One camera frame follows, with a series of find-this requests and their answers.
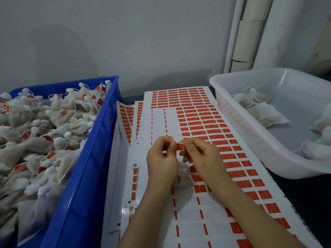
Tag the person's left hand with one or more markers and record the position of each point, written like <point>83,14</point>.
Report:
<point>160,165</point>

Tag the person's right hand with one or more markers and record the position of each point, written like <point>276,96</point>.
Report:
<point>206,162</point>

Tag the person's right thumb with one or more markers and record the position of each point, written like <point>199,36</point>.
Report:
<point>186,148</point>

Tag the person's left thumb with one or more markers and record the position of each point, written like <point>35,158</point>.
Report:
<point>171,147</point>

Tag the single red sticker label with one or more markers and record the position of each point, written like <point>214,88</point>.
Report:
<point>180,146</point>

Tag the person's left forearm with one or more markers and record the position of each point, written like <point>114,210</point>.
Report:
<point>144,219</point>

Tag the person's right forearm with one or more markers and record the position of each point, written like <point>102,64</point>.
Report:
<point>256,219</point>

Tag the white tea bag pouch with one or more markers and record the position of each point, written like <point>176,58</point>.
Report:
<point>323,121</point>
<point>267,114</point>
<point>184,178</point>
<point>249,98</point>
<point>316,151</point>

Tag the large red sticker sheet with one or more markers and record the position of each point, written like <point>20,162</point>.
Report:
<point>206,121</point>

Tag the narrow red sticker sheet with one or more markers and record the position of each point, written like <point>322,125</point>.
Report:
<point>127,118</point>

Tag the white backing paper sheet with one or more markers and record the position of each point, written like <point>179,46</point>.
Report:
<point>115,183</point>

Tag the blue plastic crate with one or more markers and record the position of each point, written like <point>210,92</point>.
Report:
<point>85,178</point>

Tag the white plastic tub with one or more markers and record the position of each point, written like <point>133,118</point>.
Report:
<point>289,105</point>

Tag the thin white pipe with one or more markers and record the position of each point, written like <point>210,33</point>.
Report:
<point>232,33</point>

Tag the thick jointed white pipe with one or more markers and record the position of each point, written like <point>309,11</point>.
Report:
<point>249,36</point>

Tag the pile of tagged tea bags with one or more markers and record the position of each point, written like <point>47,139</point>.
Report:
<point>38,152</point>

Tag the thick smooth white pipe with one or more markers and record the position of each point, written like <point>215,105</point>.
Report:
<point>276,33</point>

